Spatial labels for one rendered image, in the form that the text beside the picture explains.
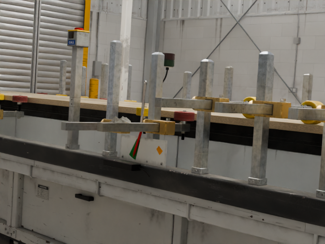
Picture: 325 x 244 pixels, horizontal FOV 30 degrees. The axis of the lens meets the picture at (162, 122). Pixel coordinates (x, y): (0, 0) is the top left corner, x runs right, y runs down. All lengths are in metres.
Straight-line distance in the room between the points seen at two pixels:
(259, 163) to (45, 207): 1.64
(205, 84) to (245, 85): 8.96
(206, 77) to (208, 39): 9.62
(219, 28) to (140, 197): 9.32
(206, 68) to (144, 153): 0.43
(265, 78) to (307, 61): 8.42
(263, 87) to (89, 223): 1.39
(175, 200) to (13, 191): 1.47
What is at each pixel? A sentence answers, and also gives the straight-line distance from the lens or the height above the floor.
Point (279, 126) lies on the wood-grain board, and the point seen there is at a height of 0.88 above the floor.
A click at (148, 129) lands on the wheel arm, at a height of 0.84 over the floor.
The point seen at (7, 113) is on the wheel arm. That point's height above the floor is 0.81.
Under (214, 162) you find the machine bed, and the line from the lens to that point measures 2.36.
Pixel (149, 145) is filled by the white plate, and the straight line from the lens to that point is 2.29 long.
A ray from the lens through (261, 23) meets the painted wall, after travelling 10.99.
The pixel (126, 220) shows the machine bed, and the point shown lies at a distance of 2.81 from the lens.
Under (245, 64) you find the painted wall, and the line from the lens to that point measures 11.10.
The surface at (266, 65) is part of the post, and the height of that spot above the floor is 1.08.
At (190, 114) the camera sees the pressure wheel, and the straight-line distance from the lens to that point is 2.33.
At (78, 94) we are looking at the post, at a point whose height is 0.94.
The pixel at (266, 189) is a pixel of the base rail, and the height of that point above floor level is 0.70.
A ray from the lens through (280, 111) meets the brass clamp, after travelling 1.90.
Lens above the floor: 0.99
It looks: 3 degrees down
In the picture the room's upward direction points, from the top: 4 degrees clockwise
